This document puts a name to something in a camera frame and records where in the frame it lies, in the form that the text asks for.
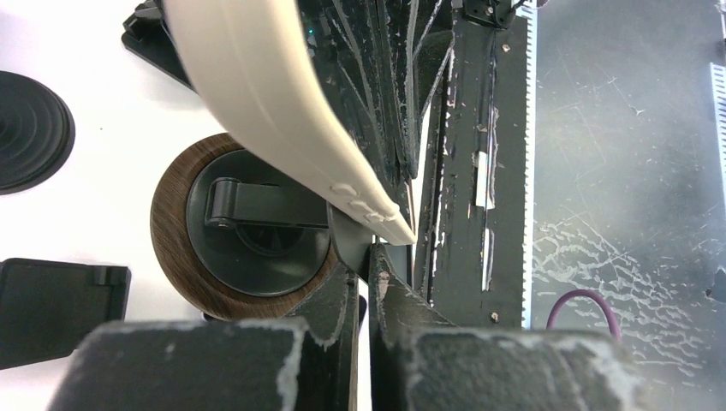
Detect black round-base phone stand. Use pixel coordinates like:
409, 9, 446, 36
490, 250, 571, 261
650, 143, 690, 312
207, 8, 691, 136
1, 71, 75, 195

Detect black small phone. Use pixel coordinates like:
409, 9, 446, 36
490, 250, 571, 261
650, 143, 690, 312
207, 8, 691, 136
121, 0, 193, 90

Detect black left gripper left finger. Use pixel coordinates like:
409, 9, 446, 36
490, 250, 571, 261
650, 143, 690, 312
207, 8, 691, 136
50, 264, 359, 410

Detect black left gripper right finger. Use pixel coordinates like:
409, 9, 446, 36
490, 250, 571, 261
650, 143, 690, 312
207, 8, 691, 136
368, 244, 649, 410

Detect black folding phone stand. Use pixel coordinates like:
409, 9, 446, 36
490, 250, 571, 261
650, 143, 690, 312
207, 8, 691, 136
1, 258, 132, 370

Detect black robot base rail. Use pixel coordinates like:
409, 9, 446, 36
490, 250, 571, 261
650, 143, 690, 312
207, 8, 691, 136
298, 1, 536, 329

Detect white cable duct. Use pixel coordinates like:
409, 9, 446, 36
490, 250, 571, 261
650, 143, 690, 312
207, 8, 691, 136
517, 1, 538, 329

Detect wood-base phone stand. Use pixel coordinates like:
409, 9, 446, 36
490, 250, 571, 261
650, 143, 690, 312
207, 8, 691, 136
150, 133, 362, 321

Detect cream case smartphone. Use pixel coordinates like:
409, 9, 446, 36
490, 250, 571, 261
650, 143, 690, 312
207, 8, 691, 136
164, 1, 416, 246

